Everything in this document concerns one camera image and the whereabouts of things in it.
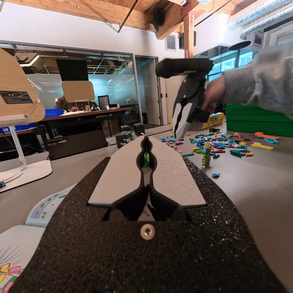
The long wooden work table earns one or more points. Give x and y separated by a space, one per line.
91 113

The green toy brick garden model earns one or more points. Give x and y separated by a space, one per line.
146 160

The small black monitor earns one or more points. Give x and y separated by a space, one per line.
103 102

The white door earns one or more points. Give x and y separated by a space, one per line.
171 98

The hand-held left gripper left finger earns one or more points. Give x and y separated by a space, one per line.
121 178

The toy instruction booklet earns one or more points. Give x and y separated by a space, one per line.
13 247

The wooden post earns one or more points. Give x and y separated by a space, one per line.
188 34

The black wall speaker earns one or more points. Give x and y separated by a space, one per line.
181 41

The person's right hand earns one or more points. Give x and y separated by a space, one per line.
215 91

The black wall panel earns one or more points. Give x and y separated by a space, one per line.
72 69

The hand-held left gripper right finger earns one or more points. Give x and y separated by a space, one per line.
174 180

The silver air duct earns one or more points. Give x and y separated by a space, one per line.
258 13

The dark grey charger cube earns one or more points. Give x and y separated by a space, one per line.
139 129
123 139
125 128

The cardboard box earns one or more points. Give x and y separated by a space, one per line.
112 128

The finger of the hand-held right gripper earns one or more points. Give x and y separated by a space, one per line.
187 116
176 119

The colourful toy bricks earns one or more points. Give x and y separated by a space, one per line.
238 153

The single blue toy brick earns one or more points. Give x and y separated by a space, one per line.
215 175

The white wall vent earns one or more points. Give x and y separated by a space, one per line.
170 42

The black disc floor lamp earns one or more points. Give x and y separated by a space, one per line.
240 44

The green plastic bin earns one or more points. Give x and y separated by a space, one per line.
251 123

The white tray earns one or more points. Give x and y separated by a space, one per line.
112 106

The wooden lamp clear stand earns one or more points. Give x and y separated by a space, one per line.
77 91

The blue plastic bin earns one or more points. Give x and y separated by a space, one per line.
18 128
53 112

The striped toy brick tower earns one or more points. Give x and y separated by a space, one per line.
206 158

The round black ceiling speaker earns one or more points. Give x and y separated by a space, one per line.
158 17

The person's right forearm grey sleeve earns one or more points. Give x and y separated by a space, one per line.
258 84

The yellow toy box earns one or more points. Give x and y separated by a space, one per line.
215 120

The wooden desk lamp white base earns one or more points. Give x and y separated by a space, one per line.
13 80

